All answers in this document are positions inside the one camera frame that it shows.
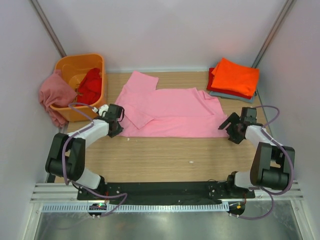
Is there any pink t-shirt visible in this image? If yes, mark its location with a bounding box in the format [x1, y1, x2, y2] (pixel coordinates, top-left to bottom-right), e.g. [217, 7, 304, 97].
[115, 71, 228, 138]

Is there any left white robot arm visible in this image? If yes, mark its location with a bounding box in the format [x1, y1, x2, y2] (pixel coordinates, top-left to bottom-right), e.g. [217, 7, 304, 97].
[45, 104, 125, 191]

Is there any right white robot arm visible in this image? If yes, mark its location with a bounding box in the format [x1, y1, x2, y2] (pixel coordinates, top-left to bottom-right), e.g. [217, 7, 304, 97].
[218, 107, 295, 196]

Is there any folded grey t-shirt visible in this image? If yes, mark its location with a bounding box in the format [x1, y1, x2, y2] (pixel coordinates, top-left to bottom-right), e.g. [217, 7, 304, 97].
[209, 91, 255, 104]

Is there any red shirt in basket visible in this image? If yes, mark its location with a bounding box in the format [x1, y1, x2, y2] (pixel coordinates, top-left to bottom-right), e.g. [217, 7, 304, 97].
[76, 68, 102, 105]

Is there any folded orange t-shirt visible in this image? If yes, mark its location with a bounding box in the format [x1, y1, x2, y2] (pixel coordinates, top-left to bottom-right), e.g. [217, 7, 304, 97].
[210, 57, 260, 99]

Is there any folded red t-shirt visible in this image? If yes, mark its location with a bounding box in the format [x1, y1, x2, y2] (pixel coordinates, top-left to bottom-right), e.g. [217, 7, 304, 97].
[206, 67, 256, 100]

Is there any dusty pink shirt on basket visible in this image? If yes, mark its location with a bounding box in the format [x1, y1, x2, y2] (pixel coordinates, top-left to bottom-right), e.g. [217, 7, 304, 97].
[38, 69, 77, 128]

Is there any orange plastic basket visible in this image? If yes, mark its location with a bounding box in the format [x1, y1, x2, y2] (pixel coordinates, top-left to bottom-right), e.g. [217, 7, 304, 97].
[46, 53, 107, 122]

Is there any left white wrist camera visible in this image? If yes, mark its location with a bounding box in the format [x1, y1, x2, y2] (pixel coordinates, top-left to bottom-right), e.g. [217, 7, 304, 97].
[92, 104, 109, 117]

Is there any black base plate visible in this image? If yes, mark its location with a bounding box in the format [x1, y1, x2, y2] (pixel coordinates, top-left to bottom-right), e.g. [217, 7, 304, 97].
[76, 181, 256, 206]

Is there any white slotted cable duct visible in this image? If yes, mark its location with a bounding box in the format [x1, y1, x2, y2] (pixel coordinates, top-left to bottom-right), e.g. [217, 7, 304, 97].
[41, 202, 229, 213]

